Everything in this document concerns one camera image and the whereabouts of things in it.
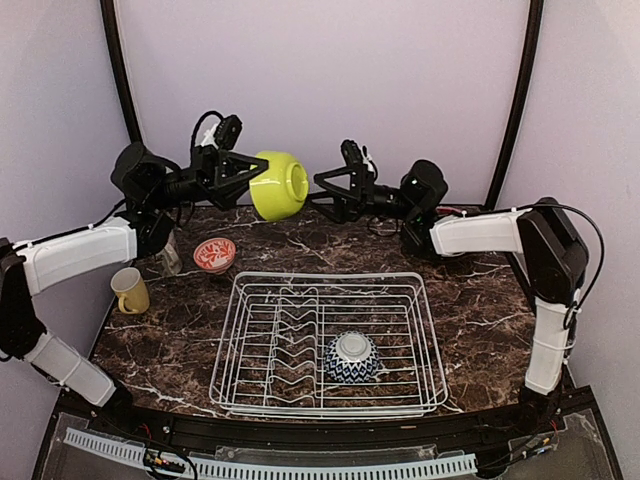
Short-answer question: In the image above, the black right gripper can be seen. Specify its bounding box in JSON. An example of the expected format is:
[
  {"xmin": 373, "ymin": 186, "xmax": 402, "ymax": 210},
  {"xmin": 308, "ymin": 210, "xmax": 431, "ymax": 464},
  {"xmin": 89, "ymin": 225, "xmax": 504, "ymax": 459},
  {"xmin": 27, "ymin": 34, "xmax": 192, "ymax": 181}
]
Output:
[{"xmin": 306, "ymin": 161, "xmax": 419, "ymax": 223}]

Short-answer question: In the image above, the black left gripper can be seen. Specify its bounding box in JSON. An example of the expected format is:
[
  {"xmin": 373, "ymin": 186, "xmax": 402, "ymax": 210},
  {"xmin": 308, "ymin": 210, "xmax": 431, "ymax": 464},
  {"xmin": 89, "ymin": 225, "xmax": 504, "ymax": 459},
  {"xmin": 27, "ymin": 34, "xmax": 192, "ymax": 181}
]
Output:
[{"xmin": 148, "ymin": 142, "xmax": 271, "ymax": 209}]

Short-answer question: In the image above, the lime green bowl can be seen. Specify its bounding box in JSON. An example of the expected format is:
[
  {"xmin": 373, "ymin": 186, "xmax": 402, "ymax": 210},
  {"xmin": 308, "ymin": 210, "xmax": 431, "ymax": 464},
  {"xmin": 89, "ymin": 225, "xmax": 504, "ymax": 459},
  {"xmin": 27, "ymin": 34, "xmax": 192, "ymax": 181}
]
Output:
[{"xmin": 249, "ymin": 150, "xmax": 310, "ymax": 222}]

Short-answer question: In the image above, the white red patterned bowl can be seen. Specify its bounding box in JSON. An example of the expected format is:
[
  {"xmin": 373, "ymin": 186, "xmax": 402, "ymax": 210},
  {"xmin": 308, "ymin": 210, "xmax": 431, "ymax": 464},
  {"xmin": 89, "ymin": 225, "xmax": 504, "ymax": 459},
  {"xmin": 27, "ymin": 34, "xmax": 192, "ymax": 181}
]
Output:
[{"xmin": 193, "ymin": 238, "xmax": 236, "ymax": 274}]

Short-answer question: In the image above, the white patterned tall mug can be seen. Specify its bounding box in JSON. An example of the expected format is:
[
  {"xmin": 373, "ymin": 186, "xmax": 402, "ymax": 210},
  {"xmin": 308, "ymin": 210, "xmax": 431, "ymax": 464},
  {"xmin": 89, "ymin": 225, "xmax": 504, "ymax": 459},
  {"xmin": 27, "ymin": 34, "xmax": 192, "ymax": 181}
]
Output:
[{"xmin": 154, "ymin": 231, "xmax": 183, "ymax": 277}]

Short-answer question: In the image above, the blue white zigzag bowl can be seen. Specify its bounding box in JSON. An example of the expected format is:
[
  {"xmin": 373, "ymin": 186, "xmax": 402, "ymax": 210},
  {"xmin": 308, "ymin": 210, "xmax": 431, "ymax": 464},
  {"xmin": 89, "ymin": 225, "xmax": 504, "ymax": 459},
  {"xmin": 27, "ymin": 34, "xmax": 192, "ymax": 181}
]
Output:
[{"xmin": 324, "ymin": 331, "xmax": 381, "ymax": 385}]

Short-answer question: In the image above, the yellow mug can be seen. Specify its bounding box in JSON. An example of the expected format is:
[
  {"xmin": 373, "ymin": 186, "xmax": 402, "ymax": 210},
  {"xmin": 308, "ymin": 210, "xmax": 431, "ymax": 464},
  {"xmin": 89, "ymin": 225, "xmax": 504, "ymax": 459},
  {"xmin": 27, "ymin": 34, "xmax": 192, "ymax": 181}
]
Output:
[{"xmin": 110, "ymin": 267, "xmax": 150, "ymax": 314}]

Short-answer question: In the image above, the red floral plate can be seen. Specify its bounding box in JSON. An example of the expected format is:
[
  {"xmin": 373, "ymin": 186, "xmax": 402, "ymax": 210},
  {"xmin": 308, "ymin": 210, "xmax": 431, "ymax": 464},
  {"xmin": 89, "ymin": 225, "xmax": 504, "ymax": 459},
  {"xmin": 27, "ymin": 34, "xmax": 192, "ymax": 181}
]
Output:
[{"xmin": 436, "ymin": 206, "xmax": 467, "ymax": 216}]

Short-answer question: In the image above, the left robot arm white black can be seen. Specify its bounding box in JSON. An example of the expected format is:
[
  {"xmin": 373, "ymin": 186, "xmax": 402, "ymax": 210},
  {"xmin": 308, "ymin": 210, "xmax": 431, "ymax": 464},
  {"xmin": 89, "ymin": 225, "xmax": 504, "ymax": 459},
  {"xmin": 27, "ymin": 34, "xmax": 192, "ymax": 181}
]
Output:
[{"xmin": 1, "ymin": 142, "xmax": 269, "ymax": 436}]

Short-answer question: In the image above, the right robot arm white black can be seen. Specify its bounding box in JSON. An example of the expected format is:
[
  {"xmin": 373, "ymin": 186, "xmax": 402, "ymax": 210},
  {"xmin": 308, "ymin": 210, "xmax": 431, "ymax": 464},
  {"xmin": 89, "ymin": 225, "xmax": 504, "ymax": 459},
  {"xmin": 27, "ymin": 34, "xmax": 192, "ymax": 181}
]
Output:
[{"xmin": 310, "ymin": 160, "xmax": 589, "ymax": 396}]

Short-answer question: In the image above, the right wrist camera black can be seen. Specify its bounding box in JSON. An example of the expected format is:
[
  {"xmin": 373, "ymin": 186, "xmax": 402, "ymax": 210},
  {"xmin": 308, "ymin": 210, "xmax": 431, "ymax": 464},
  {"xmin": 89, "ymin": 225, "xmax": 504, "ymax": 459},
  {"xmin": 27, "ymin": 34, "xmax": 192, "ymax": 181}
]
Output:
[{"xmin": 400, "ymin": 159, "xmax": 449, "ymax": 211}]

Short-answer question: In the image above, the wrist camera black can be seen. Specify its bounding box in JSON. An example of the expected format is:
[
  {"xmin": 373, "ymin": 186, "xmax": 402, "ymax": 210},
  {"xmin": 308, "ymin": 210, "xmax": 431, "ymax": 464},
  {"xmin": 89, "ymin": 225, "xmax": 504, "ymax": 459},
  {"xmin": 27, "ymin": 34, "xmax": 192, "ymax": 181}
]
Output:
[
  {"xmin": 400, "ymin": 159, "xmax": 449, "ymax": 211},
  {"xmin": 110, "ymin": 142, "xmax": 167, "ymax": 203}
]

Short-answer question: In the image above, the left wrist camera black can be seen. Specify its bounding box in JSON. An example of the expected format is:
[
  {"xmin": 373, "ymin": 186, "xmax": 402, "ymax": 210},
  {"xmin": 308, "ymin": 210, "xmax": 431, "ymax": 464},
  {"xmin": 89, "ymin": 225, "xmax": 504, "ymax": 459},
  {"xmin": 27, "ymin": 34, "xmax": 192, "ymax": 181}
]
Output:
[{"xmin": 110, "ymin": 142, "xmax": 167, "ymax": 203}]

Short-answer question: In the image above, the white wire dish rack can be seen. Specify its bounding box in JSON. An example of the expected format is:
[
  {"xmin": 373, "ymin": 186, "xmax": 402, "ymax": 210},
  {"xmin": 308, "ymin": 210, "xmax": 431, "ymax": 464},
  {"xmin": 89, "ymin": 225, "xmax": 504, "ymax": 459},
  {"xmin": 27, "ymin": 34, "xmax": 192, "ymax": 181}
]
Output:
[{"xmin": 209, "ymin": 272, "xmax": 449, "ymax": 421}]

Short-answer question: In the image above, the left black frame post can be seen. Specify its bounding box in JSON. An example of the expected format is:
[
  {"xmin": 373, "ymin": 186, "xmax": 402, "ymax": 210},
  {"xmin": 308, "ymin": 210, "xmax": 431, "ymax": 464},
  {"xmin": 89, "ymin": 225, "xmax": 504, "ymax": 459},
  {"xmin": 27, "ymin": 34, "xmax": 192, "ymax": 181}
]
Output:
[{"xmin": 99, "ymin": 0, "xmax": 143, "ymax": 142}]

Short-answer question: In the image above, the black frame post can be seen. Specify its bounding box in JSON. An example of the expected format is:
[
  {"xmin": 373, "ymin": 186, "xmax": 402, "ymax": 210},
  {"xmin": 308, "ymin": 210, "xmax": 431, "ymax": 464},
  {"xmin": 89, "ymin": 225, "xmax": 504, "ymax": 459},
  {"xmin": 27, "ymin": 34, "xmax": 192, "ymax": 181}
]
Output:
[
  {"xmin": 483, "ymin": 0, "xmax": 544, "ymax": 210},
  {"xmin": 99, "ymin": 0, "xmax": 143, "ymax": 142}
]

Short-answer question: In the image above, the right black frame post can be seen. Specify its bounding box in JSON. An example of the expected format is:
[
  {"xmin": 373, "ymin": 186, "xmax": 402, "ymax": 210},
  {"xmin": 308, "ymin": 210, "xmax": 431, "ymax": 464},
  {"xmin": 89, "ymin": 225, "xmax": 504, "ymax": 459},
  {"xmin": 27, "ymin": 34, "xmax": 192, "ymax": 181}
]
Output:
[{"xmin": 483, "ymin": 0, "xmax": 544, "ymax": 210}]

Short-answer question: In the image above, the white slotted cable duct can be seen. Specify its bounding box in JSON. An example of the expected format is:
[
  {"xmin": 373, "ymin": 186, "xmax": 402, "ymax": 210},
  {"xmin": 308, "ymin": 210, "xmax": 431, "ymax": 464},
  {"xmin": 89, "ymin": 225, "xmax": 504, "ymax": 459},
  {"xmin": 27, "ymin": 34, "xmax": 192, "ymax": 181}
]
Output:
[{"xmin": 64, "ymin": 427, "xmax": 478, "ymax": 480}]

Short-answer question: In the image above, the black front rail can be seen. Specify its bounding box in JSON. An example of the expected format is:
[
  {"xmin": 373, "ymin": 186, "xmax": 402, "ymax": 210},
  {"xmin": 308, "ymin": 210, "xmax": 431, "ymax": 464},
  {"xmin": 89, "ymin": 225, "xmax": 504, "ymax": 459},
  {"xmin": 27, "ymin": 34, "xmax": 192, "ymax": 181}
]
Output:
[{"xmin": 89, "ymin": 387, "xmax": 598, "ymax": 465}]

